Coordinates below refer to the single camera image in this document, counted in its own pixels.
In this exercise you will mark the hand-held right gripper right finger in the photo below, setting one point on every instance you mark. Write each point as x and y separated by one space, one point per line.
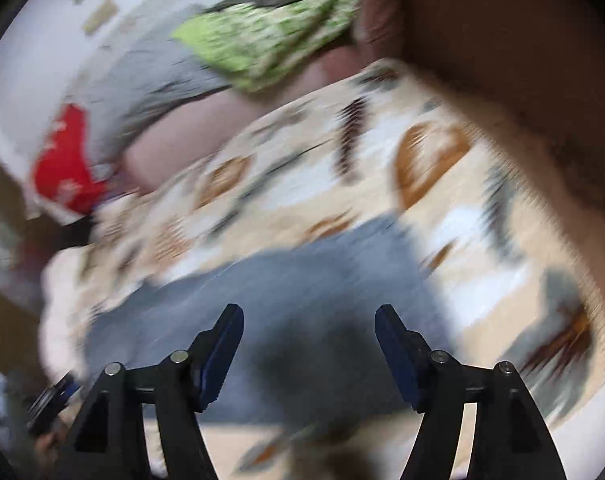
395 355

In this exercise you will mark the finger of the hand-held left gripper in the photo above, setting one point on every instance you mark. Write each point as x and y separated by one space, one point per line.
50 402

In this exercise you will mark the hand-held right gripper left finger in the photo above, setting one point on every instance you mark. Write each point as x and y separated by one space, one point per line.
221 355

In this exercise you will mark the grey pants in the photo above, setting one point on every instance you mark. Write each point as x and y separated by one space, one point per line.
302 285

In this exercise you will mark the wooden furniture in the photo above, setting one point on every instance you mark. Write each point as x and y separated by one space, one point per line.
7 320

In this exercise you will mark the white cloth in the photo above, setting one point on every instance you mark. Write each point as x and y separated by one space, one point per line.
62 300

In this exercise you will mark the beige printed blanket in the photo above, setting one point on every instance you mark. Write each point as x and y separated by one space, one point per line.
302 160

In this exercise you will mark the pink bed sheet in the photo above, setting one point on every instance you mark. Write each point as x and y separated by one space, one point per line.
182 135

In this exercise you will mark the red cloth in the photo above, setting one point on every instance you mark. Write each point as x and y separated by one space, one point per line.
67 160

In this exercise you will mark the grey cloth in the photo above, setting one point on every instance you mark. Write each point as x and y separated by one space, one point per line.
132 90

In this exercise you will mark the brown cloth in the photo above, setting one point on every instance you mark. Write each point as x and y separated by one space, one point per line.
507 60

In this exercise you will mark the green patterned cloth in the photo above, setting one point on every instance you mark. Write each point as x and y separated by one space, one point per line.
262 35

